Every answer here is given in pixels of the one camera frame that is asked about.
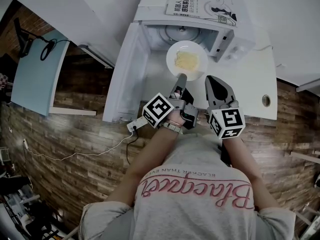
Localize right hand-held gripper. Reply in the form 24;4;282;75
204;75;246;141

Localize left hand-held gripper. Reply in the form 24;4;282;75
141;73;200;130

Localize round white plate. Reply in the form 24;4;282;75
165;40;209;82

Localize yellow food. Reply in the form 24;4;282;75
174;50;201;73

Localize white microwave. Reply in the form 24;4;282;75
102;0;257;124

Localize person's right forearm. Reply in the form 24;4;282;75
221;136;280;211

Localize person's left forearm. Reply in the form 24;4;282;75
106;126;181;207

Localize person's left hand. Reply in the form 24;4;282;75
166;110;185;127

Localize white desk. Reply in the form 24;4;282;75
139;28;279;121

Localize person's light trousers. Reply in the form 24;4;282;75
196;120;212;138

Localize glass turntable tray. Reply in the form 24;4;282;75
163;24;201;45

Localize white power strip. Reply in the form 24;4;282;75
126;117;149;133

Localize white illustrated book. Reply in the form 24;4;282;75
164;0;240;28

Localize white plank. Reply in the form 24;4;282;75
295;77;320;93

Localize white bar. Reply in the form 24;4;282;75
289;150;320;164

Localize grey printed t-shirt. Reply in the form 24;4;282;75
81;135;297;240

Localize white partition panel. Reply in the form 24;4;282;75
9;0;148;69

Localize light blue table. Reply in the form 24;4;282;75
10;30;97;118

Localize checkered cloth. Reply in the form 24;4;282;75
0;73;10;89

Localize white wristwatch strap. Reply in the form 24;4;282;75
161;120;183;134

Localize black strap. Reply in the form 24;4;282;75
218;145;231;166

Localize black power cable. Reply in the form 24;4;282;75
125;131;141;165

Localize black cable loop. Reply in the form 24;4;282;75
40;38;71;61

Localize black camera stand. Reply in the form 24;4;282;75
13;17;49;59

